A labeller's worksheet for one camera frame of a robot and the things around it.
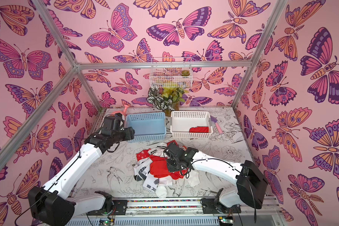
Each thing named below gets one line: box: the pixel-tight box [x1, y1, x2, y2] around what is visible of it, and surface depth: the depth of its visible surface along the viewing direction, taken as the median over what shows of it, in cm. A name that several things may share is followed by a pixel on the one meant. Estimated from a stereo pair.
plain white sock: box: [155, 169, 201, 199], surface depth 81 cm
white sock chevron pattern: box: [133, 157, 162, 194], surface depth 83 cm
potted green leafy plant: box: [146, 84, 189, 117], surface depth 99 cm
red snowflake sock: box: [135, 148, 152, 162], surface depth 94 cm
